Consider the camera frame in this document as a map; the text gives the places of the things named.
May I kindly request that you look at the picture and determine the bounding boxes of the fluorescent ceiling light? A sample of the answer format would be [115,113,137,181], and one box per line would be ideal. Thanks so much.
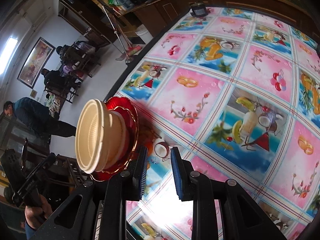
[0,37,18,74]

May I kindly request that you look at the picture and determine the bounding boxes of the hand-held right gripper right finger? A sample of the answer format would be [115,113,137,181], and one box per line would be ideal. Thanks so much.
[170,146,288,240]

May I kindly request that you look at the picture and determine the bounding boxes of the small black electronic device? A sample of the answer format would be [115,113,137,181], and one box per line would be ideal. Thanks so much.
[189,2,208,18]

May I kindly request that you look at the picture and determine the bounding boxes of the white plastic bucket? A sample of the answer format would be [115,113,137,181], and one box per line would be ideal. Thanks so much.
[136,29,153,40]

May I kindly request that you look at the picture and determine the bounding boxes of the pink and green broom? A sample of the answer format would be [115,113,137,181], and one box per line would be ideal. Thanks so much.
[117,22,142,55]

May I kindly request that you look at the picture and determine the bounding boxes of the dark wooden shelf cabinet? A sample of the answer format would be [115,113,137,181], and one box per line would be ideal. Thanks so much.
[57,0,118,45]

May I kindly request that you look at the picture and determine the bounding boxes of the grey floor wiper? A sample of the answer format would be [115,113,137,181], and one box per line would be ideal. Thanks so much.
[107,39,128,62]

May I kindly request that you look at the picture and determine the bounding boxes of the blue water jug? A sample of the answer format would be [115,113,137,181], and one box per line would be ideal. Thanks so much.
[115,0,134,9]

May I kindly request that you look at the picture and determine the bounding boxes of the printed fruit pattern tablecloth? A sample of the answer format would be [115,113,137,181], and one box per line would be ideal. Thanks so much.
[120,6,320,240]

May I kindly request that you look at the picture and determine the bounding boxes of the small red gold-rimmed plate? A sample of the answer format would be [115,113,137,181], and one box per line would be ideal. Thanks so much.
[104,96,135,173]

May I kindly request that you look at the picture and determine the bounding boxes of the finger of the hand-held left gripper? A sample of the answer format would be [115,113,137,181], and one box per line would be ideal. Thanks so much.
[25,152,57,183]

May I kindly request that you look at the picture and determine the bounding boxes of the dark wooden chair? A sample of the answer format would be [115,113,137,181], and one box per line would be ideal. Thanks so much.
[67,42,102,78]
[50,154,87,188]

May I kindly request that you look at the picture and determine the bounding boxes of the metal handled mop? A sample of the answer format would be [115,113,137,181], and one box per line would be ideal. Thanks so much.
[101,5,137,64]

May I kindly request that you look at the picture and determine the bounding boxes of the brown wooden counter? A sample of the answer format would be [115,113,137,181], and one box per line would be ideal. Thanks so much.
[117,0,320,45]

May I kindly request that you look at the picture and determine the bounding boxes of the framed wall painting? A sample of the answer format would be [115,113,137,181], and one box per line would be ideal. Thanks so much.
[17,37,56,89]

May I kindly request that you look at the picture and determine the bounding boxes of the person's left hand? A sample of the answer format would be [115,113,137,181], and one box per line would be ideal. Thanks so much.
[24,196,53,230]

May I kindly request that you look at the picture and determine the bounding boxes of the beige disposable bowl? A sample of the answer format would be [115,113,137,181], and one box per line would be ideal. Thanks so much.
[75,99,130,174]

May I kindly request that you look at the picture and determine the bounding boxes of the large red glass plate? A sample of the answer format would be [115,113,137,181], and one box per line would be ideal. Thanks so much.
[90,96,139,182]

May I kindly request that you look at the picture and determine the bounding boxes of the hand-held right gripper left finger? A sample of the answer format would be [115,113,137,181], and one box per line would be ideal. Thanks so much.
[35,146,150,240]

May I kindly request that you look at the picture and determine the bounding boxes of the black rimmed table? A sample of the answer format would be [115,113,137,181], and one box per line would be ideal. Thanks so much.
[102,4,320,240]

